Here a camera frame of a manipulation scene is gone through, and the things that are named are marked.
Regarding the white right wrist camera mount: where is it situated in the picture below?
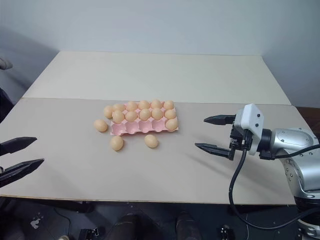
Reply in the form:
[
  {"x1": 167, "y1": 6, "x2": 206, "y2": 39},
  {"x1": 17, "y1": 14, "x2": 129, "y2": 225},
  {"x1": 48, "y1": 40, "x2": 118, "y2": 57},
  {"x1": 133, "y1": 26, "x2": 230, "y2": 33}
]
[{"x1": 233, "y1": 103, "x2": 265, "y2": 156}]

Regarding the small black clamp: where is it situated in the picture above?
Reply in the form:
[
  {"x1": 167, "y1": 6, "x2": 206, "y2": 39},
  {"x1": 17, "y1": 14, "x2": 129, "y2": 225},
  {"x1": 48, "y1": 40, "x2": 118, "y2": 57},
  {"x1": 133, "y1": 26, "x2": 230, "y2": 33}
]
[
  {"x1": 219, "y1": 224, "x2": 232, "y2": 240},
  {"x1": 79, "y1": 226, "x2": 106, "y2": 240}
]

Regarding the white floor scrap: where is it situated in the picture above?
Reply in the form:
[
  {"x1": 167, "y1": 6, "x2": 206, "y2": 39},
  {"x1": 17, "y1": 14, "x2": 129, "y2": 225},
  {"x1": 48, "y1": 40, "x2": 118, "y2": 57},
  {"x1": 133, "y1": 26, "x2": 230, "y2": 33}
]
[{"x1": 29, "y1": 212, "x2": 43, "y2": 230}]

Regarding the pink plastic egg tray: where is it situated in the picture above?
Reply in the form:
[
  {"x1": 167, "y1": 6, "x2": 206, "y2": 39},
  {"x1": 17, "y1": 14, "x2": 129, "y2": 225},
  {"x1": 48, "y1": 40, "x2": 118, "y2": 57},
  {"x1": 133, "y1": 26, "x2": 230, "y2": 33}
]
[{"x1": 109, "y1": 101, "x2": 180, "y2": 137}]

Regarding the grey rounded object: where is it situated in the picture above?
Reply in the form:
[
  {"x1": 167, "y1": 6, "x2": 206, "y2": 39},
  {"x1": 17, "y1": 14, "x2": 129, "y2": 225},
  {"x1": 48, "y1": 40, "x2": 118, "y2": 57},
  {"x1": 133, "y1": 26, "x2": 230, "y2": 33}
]
[{"x1": 0, "y1": 56, "x2": 13, "y2": 70}]

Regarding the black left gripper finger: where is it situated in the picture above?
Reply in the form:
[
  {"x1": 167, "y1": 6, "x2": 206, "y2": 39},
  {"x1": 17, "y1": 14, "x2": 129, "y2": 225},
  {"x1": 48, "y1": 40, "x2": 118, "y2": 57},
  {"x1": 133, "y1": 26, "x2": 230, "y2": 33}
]
[
  {"x1": 0, "y1": 158, "x2": 45, "y2": 188},
  {"x1": 0, "y1": 136, "x2": 38, "y2": 156}
]

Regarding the dark rounded shape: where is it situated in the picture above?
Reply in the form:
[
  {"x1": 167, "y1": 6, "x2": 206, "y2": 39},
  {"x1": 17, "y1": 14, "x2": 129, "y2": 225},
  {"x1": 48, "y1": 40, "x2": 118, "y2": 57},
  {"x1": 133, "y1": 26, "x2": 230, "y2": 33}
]
[
  {"x1": 117, "y1": 213, "x2": 161, "y2": 240},
  {"x1": 176, "y1": 211, "x2": 202, "y2": 240}
]

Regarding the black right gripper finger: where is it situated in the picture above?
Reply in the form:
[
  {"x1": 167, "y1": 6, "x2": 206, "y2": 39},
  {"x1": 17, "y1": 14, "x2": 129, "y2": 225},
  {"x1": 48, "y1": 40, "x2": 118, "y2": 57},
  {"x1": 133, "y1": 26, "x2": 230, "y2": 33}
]
[
  {"x1": 194, "y1": 142, "x2": 236, "y2": 161},
  {"x1": 203, "y1": 114, "x2": 237, "y2": 126}
]

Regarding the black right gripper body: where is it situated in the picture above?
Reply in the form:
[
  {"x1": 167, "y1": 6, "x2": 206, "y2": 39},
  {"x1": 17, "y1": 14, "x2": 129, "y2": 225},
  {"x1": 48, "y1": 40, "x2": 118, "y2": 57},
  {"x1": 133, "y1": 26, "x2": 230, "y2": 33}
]
[{"x1": 229, "y1": 121, "x2": 249, "y2": 151}]

